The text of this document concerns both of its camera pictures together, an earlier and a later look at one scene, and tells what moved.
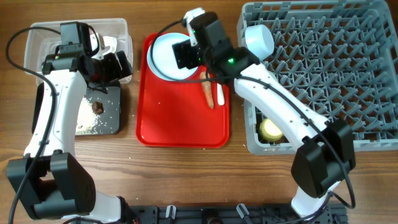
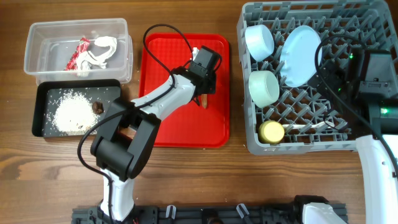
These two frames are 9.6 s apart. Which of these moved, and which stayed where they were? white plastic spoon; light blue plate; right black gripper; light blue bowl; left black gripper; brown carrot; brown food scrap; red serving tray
Moved: white plastic spoon; light blue plate; brown carrot; right black gripper; left black gripper
Stayed: light blue bowl; brown food scrap; red serving tray
